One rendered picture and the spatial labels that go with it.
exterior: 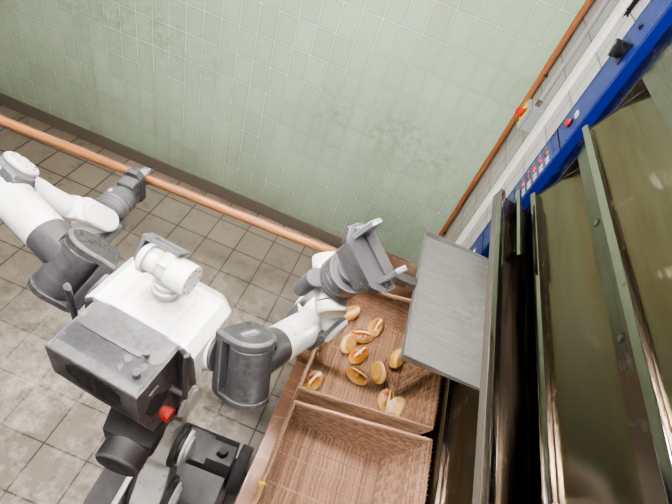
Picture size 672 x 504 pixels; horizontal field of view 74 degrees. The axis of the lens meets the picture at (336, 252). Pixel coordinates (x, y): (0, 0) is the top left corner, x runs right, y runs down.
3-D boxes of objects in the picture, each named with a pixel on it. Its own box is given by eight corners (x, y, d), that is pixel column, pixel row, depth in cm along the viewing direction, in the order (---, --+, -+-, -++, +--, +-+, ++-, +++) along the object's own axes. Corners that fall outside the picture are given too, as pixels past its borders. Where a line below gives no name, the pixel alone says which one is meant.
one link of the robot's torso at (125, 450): (141, 484, 111) (138, 460, 99) (93, 464, 111) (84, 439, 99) (195, 386, 131) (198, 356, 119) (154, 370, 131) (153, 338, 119)
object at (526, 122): (530, 124, 198) (544, 104, 191) (531, 134, 191) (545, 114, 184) (515, 117, 198) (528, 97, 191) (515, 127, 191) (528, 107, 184)
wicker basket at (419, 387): (428, 342, 208) (455, 308, 188) (404, 459, 168) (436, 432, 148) (332, 299, 209) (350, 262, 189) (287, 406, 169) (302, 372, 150)
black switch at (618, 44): (614, 58, 132) (641, 20, 125) (617, 65, 128) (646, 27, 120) (602, 53, 132) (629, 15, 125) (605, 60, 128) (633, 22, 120)
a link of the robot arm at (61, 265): (43, 258, 103) (81, 299, 101) (9, 257, 94) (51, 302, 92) (74, 220, 102) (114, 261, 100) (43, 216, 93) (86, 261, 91)
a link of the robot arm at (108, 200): (90, 195, 132) (63, 219, 124) (115, 191, 127) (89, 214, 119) (113, 226, 138) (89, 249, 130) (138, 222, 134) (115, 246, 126)
